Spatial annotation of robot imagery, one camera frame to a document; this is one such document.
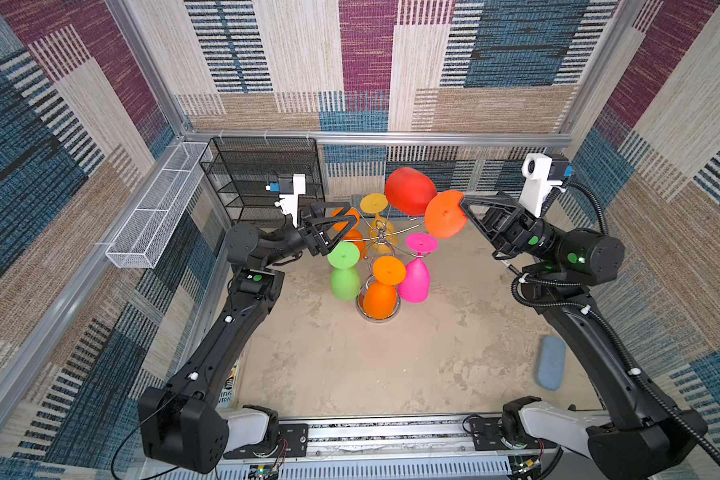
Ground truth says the chrome wine glass rack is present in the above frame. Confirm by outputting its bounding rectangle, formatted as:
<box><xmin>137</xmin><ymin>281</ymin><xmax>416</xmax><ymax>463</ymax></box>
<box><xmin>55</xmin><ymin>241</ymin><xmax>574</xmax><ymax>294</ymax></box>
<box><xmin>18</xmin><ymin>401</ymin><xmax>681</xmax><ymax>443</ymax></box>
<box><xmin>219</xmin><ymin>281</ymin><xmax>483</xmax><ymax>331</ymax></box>
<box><xmin>329</xmin><ymin>203</ymin><xmax>438</xmax><ymax>323</ymax></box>

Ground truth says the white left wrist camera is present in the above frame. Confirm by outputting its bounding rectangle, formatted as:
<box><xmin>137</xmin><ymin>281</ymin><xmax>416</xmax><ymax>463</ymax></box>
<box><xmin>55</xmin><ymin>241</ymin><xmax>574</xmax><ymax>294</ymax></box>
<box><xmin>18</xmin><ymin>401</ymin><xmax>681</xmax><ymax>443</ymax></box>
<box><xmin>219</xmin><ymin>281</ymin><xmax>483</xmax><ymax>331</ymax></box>
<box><xmin>265</xmin><ymin>173</ymin><xmax>306</xmax><ymax>227</ymax></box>

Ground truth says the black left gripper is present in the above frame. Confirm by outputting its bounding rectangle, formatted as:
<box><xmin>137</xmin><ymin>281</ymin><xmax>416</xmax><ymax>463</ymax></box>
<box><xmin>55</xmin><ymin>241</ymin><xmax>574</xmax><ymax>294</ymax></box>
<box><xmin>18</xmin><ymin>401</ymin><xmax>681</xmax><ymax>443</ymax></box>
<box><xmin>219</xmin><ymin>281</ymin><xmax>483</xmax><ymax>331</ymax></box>
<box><xmin>261</xmin><ymin>206</ymin><xmax>352</xmax><ymax>275</ymax></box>

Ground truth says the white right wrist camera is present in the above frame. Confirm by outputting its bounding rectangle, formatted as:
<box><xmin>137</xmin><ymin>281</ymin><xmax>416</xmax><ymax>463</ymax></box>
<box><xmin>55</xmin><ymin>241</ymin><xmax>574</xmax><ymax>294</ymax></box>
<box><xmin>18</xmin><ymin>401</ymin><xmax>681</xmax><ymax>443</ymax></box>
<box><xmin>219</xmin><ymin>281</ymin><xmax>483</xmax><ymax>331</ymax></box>
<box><xmin>519</xmin><ymin>153</ymin><xmax>573</xmax><ymax>217</ymax></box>

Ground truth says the blue grey glasses case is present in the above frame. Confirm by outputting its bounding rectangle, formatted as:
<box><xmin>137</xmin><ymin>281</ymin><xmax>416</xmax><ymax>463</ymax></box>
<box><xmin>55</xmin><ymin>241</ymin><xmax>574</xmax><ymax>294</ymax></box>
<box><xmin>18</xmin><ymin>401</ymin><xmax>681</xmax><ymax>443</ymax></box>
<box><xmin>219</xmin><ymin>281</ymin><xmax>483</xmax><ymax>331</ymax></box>
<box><xmin>535</xmin><ymin>335</ymin><xmax>567</xmax><ymax>391</ymax></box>

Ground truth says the colourful paperback book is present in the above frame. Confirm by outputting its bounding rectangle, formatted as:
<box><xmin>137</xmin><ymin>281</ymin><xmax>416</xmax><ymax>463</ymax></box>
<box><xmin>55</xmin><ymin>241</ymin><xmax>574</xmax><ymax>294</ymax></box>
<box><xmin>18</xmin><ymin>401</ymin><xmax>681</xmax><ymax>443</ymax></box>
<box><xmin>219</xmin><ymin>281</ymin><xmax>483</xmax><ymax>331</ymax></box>
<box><xmin>217</xmin><ymin>360</ymin><xmax>240</xmax><ymax>408</ymax></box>

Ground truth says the white wire mesh basket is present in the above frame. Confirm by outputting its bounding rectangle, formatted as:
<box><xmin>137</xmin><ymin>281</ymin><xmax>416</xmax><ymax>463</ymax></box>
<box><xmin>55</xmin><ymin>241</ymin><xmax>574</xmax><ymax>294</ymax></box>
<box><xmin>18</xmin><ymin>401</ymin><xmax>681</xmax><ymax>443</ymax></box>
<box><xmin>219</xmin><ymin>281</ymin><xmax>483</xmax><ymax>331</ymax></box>
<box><xmin>106</xmin><ymin>142</ymin><xmax>209</xmax><ymax>269</ymax></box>

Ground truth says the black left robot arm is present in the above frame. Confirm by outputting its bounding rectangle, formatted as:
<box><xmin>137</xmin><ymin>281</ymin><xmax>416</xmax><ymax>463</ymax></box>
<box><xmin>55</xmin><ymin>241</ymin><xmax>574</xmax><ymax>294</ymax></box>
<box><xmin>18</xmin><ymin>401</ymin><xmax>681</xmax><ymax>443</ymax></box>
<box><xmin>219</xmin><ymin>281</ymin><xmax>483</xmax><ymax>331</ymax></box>
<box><xmin>137</xmin><ymin>202</ymin><xmax>358</xmax><ymax>474</ymax></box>

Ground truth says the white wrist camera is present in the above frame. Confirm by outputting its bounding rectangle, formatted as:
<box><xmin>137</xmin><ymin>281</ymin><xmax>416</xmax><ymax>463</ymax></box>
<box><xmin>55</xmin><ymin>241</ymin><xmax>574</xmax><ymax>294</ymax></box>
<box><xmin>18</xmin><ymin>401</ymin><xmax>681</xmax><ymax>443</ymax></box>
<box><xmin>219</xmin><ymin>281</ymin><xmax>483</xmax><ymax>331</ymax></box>
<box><xmin>265</xmin><ymin>173</ymin><xmax>306</xmax><ymax>227</ymax></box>
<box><xmin>519</xmin><ymin>153</ymin><xmax>573</xmax><ymax>217</ymax></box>

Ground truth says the orange wine glass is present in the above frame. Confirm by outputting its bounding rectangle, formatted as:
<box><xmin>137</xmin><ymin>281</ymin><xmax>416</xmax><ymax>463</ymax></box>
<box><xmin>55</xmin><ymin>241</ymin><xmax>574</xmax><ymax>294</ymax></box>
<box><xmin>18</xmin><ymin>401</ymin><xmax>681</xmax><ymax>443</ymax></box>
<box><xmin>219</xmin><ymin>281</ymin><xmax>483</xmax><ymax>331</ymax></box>
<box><xmin>331</xmin><ymin>208</ymin><xmax>366</xmax><ymax>257</ymax></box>
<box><xmin>363</xmin><ymin>256</ymin><xmax>406</xmax><ymax>320</ymax></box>

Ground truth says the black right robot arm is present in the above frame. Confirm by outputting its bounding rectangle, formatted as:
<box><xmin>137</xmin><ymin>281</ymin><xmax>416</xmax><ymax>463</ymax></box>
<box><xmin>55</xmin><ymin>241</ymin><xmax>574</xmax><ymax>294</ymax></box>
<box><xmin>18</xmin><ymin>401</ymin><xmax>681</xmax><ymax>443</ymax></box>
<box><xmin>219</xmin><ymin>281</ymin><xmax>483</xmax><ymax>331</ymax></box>
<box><xmin>458</xmin><ymin>191</ymin><xmax>720</xmax><ymax>479</ymax></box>

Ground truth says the black corrugated cable conduit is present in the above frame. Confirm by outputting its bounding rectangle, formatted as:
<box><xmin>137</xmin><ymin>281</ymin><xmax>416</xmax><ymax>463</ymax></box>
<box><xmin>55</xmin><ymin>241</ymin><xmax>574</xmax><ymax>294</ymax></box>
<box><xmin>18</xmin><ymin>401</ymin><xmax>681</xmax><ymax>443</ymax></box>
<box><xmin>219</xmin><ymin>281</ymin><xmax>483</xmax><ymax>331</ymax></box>
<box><xmin>509</xmin><ymin>179</ymin><xmax>720</xmax><ymax>480</ymax></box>

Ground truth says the black wire mesh shelf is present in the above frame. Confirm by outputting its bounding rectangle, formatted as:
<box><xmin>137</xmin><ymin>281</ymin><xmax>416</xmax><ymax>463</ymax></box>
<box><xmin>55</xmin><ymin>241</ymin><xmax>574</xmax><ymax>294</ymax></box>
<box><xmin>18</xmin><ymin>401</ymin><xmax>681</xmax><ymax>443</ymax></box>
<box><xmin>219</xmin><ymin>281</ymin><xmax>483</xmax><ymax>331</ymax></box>
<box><xmin>200</xmin><ymin>137</ymin><xmax>325</xmax><ymax>229</ymax></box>

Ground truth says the pink wine glass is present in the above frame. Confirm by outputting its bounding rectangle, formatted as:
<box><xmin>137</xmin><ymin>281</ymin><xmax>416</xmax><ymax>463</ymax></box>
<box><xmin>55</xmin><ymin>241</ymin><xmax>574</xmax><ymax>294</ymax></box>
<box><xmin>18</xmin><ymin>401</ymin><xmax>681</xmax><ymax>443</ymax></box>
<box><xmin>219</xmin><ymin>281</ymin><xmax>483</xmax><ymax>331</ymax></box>
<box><xmin>398</xmin><ymin>233</ymin><xmax>438</xmax><ymax>303</ymax></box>

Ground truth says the yellow wine glass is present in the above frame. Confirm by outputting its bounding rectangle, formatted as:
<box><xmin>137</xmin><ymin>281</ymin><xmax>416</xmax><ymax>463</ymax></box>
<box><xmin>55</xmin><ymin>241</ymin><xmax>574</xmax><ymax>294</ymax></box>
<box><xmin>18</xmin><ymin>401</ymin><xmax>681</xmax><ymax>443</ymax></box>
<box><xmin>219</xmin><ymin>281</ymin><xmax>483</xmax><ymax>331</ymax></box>
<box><xmin>360</xmin><ymin>193</ymin><xmax>397</xmax><ymax>258</ymax></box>

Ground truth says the red wine glass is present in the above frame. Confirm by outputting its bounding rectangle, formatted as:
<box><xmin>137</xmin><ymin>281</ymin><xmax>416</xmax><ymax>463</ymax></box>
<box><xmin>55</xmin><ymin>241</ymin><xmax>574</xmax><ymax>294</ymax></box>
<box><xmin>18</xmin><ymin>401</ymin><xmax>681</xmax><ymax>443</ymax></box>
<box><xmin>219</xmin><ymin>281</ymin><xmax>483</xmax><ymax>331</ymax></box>
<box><xmin>384</xmin><ymin>167</ymin><xmax>467</xmax><ymax>239</ymax></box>

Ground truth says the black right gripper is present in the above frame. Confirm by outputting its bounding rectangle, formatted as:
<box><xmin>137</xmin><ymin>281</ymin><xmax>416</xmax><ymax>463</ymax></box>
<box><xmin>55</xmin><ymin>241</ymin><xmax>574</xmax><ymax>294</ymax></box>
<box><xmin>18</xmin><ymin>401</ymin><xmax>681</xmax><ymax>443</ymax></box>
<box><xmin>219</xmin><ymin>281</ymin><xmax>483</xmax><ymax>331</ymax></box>
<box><xmin>458</xmin><ymin>191</ymin><xmax>565</xmax><ymax>265</ymax></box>

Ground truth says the green wine glass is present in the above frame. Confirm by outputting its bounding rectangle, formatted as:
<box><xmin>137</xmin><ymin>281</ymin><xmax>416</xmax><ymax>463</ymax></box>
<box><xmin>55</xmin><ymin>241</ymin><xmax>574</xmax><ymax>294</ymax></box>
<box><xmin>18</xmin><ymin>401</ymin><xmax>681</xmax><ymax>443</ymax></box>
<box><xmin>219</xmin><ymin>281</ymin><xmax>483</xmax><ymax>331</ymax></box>
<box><xmin>327</xmin><ymin>241</ymin><xmax>361</xmax><ymax>301</ymax></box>

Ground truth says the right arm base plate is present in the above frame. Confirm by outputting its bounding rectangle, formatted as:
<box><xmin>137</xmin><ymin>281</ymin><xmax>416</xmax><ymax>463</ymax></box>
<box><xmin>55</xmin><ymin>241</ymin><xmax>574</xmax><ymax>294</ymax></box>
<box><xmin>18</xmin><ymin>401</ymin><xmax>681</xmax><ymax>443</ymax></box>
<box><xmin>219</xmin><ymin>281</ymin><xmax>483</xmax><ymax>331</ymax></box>
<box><xmin>461</xmin><ymin>414</ymin><xmax>558</xmax><ymax>453</ymax></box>

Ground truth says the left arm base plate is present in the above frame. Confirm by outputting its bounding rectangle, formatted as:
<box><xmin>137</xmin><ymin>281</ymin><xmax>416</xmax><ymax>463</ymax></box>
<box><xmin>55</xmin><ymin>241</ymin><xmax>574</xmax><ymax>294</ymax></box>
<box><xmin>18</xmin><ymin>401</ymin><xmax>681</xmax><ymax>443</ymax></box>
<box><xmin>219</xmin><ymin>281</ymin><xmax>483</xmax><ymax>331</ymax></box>
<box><xmin>223</xmin><ymin>423</ymin><xmax>309</xmax><ymax>460</ymax></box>

